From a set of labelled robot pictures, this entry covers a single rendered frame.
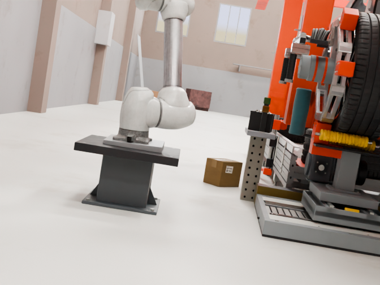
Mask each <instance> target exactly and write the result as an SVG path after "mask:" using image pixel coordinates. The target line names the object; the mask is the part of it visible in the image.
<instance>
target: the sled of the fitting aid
mask: <svg viewBox="0 0 380 285"><path fill-rule="evenodd" d="M301 203H302V205H303V206H304V208H305V209H306V211H307V212H308V213H309V215H310V216H311V218H312V219H313V220H314V221H318V222H323V223H329V224H339V225H343V226H350V227H356V228H359V229H363V230H369V231H375V232H380V211H379V210H373V209H367V208H360V207H356V206H350V205H343V204H337V203H333V202H327V201H320V200H319V199H318V198H317V197H316V196H315V195H314V193H313V192H311V191H305V190H303V196H302V199H301Z"/></svg>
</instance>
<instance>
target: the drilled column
mask: <svg viewBox="0 0 380 285"><path fill-rule="evenodd" d="M266 140H267V139H266V138H261V137H255V136H250V139H249V146H248V152H247V158H246V163H245V169H244V175H243V181H242V185H241V192H240V200H245V201H251V202H254V197H255V193H256V187H257V183H259V181H260V175H261V169H262V163H263V158H264V152H265V146H266Z"/></svg>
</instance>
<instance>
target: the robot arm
mask: <svg viewBox="0 0 380 285"><path fill-rule="evenodd" d="M135 5H136V7H137V8H138V9H139V10H142V11H147V10H152V11H159V12H160V14H161V16H162V20H163V21H164V48H163V88H162V89H161V90H160V91H159V93H158V97H157V98H155V97H154V93H153V92H152V91H151V90H150V89H149V88H146V87H131V88H130V89H129V90H128V91H127V93H126V94H125V96H124V98H123V102H122V106H121V110H120V119H119V131H118V134H117V135H116V136H113V140H120V141H129V142H133V143H141V144H149V142H150V141H152V138H150V137H149V128H160V129H182V128H186V127H188V126H190V125H192V124H193V123H194V121H195V119H196V109H195V107H194V105H193V103H192V102H189V100H188V97H187V93H186V92H185V90H184V89H182V55H183V23H184V22H185V20H186V17H187V16H190V15H191V14H192V13H193V11H194V9H195V0H135Z"/></svg>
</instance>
